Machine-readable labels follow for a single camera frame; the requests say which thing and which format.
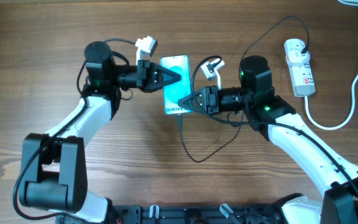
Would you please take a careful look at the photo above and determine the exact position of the blue Galaxy S25 smartphone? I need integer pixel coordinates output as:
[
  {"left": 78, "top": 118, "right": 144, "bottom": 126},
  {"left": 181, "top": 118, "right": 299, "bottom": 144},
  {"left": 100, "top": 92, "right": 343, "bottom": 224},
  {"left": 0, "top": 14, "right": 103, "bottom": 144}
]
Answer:
[{"left": 160, "top": 55, "right": 192, "bottom": 115}]

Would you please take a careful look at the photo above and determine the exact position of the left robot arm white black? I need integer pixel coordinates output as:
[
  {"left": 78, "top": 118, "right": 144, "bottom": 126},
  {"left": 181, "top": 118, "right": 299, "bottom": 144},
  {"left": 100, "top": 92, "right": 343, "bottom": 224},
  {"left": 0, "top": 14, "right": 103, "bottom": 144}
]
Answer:
[{"left": 12, "top": 36, "right": 181, "bottom": 223}]

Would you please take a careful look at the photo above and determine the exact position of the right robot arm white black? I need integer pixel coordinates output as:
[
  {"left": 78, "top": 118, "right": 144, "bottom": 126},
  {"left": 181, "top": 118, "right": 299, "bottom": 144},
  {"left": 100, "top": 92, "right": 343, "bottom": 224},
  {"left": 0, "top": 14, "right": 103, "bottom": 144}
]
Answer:
[{"left": 178, "top": 56, "right": 358, "bottom": 223}]

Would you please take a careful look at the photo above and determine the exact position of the white power strip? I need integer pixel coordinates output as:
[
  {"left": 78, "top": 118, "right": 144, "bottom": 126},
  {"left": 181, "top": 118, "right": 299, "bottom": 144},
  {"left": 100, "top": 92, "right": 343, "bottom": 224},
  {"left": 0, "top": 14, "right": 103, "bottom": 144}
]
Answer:
[{"left": 284, "top": 39, "right": 316, "bottom": 97}]

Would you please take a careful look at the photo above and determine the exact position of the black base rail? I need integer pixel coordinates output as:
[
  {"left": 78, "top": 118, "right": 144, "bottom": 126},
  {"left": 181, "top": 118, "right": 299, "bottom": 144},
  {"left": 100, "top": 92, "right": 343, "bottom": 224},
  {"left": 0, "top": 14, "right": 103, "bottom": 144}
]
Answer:
[{"left": 54, "top": 203, "right": 291, "bottom": 224}]

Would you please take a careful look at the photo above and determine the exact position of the white power strip cord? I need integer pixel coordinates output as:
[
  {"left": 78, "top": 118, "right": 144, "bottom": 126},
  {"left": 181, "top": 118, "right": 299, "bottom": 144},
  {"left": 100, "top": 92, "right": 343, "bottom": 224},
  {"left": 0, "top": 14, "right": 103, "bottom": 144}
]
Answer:
[{"left": 304, "top": 0, "right": 358, "bottom": 131}]

